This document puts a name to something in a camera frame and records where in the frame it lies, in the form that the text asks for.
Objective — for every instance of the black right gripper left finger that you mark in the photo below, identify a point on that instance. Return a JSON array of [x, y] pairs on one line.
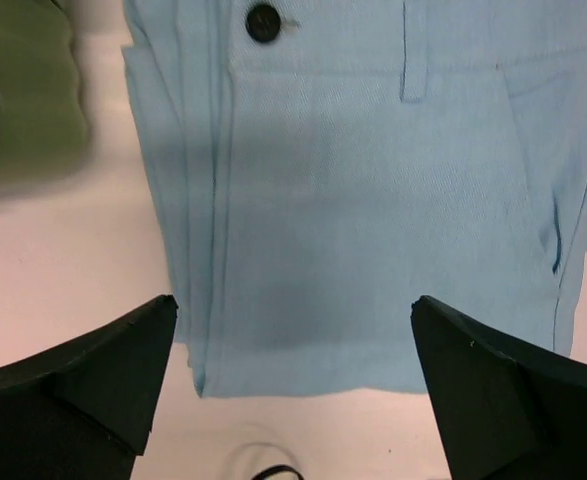
[[85, 408]]

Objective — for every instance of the light blue trousers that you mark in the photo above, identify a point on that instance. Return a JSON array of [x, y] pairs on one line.
[[317, 166]]

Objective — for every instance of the light green suitcase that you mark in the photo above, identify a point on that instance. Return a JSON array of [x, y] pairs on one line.
[[44, 131]]

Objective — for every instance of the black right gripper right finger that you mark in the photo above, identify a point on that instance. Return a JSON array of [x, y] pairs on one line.
[[504, 408]]

